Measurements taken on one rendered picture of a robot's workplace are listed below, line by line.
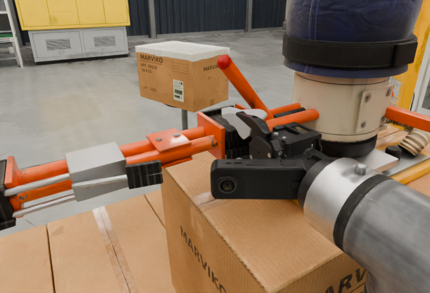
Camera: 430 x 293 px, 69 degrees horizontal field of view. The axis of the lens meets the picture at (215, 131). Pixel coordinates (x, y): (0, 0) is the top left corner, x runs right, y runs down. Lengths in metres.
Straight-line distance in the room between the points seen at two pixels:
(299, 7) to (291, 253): 0.39
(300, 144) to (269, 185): 0.07
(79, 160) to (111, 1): 7.40
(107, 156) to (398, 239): 0.34
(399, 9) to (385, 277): 0.38
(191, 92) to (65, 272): 1.37
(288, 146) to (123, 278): 0.85
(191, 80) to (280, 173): 1.79
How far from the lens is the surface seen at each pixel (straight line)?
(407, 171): 0.70
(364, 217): 0.32
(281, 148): 0.40
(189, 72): 2.13
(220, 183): 0.38
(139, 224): 1.32
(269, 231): 0.51
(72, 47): 7.77
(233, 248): 0.48
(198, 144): 0.46
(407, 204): 0.32
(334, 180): 0.34
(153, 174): 0.41
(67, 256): 1.27
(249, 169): 0.37
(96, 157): 0.44
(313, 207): 0.35
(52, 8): 7.63
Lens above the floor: 1.38
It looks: 24 degrees down
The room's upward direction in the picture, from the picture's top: straight up
